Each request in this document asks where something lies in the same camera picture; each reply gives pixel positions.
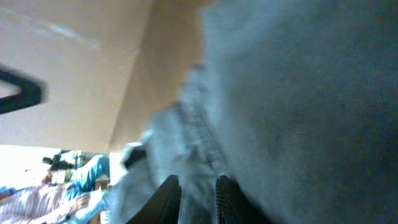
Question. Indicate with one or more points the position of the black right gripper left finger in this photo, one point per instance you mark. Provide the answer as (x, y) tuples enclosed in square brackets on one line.
[(164, 205)]

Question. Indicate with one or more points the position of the person in blue clothing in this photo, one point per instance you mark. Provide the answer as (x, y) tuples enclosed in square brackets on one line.
[(75, 200)]

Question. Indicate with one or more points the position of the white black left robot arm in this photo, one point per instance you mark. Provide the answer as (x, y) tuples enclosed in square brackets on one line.
[(31, 91)]

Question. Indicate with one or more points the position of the grey shorts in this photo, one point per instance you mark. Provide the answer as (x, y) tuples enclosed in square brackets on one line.
[(294, 101)]

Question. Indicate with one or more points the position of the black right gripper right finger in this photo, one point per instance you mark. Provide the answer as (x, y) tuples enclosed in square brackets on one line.
[(233, 207)]

